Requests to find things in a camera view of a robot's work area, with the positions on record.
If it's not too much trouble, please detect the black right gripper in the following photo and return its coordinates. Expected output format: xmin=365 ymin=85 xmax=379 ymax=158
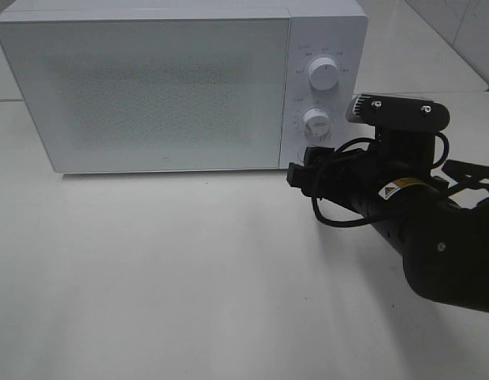
xmin=286 ymin=132 xmax=446 ymax=222

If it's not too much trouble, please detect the white timer knob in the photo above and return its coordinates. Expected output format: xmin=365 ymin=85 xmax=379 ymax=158
xmin=301 ymin=108 xmax=331 ymax=138

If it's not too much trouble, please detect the white microwave door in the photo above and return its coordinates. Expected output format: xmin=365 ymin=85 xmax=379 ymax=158
xmin=0 ymin=19 xmax=289 ymax=173

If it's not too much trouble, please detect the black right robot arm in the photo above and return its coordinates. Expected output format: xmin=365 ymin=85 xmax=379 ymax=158
xmin=286 ymin=139 xmax=489 ymax=313

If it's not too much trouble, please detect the upper white round knob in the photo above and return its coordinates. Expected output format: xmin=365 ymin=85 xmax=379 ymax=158
xmin=308 ymin=56 xmax=339 ymax=91

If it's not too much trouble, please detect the white microwave oven body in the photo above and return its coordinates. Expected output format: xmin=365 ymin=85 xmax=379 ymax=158
xmin=0 ymin=1 xmax=368 ymax=173

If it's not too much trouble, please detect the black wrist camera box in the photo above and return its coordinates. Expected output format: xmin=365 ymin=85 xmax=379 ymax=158
xmin=345 ymin=93 xmax=450 ymax=134

